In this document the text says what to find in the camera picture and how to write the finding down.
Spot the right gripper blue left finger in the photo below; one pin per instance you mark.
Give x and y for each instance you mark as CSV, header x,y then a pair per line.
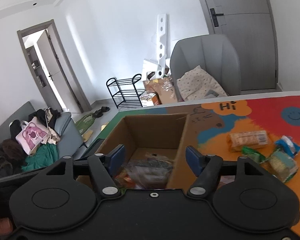
x,y
115,159

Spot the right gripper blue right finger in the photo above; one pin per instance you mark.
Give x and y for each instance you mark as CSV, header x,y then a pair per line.
x,y
195,160

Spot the orange biscuit packet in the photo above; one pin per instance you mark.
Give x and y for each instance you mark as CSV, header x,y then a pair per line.
x,y
254,140

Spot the blue white snack packet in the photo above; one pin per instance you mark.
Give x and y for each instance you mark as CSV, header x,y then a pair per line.
x,y
288,145

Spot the snacks inside box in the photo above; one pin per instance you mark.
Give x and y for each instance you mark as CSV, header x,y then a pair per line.
x,y
152,172

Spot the person's hand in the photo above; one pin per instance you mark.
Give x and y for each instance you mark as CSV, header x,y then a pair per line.
x,y
6,227

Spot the colourful printed table mat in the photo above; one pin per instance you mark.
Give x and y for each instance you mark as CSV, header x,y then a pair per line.
x,y
226,127

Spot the yellow slipper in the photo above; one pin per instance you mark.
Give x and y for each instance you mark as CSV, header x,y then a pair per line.
x,y
86,136

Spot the brown cardboard box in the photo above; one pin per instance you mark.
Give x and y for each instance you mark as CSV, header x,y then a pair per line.
x,y
163,134

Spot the green floor mat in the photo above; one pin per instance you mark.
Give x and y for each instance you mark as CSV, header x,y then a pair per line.
x,y
84,123

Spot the grey sofa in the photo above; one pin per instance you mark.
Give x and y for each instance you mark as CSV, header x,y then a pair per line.
x,y
62,130

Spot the black slippers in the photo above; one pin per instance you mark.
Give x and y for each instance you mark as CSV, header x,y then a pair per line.
x,y
98,113

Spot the green snack packet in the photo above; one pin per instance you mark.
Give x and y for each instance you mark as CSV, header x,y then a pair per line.
x,y
253,155

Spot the black metal shoe rack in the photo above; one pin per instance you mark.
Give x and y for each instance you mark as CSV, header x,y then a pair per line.
x,y
125,92

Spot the green cloth on sofa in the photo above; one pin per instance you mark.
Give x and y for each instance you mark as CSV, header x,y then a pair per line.
x,y
45,156

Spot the dotted cream pillow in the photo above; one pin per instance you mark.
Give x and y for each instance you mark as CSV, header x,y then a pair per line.
x,y
197,84

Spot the brown paper bag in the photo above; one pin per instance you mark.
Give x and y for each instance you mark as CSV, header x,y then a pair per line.
x,y
163,87

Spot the pale green cake packet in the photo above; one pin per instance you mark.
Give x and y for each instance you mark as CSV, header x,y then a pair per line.
x,y
282,166

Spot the open interior door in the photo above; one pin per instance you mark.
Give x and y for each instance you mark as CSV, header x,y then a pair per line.
x,y
55,76

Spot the pink bear tote bag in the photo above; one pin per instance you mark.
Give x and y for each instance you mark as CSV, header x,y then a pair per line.
x,y
31,135

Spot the white perforated board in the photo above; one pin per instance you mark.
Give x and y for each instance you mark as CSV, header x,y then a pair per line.
x,y
157,69

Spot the dark clothes pile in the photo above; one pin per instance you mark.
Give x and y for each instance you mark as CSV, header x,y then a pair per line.
x,y
12,158

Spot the grey armchair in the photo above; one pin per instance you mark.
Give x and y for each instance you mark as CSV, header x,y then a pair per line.
x,y
213,53

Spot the grey room door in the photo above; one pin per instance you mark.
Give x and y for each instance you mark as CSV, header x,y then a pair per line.
x,y
249,26

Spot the black door handle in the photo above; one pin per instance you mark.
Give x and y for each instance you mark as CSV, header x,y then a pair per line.
x,y
215,16

